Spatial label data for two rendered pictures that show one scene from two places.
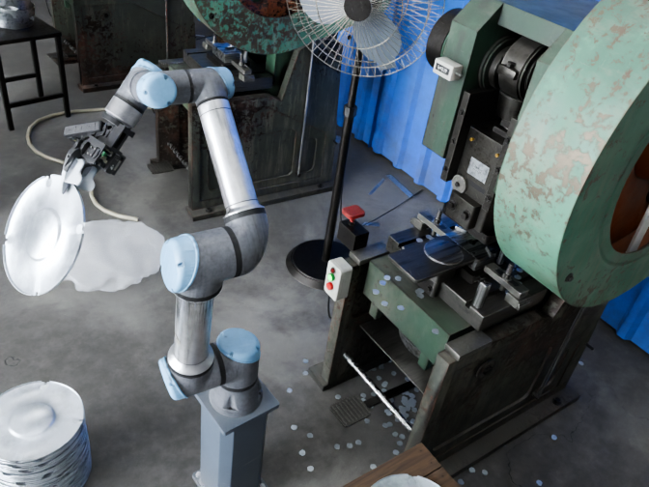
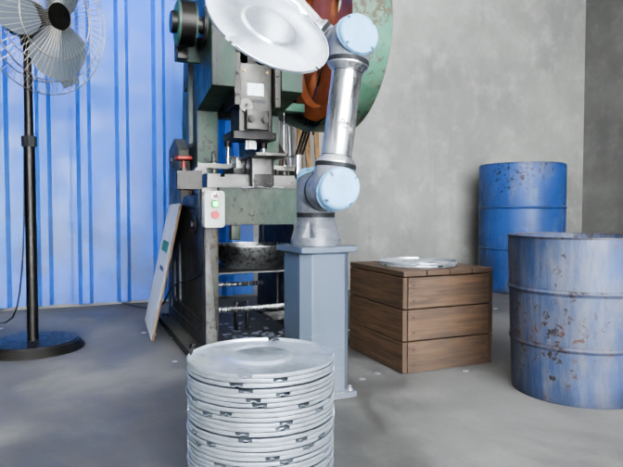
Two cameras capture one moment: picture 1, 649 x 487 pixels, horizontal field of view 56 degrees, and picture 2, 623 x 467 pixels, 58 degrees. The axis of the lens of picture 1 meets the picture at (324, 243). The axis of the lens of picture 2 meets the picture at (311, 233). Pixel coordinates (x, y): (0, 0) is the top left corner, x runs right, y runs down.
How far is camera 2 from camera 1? 2.35 m
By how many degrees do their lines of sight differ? 76
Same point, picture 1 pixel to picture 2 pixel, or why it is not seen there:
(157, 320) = (14, 422)
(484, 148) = (254, 72)
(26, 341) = not seen: outside the picture
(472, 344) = not seen: hidden behind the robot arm
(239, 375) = not seen: hidden behind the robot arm
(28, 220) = (238, 19)
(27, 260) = (277, 49)
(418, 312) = (282, 193)
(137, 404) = (175, 431)
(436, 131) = (222, 69)
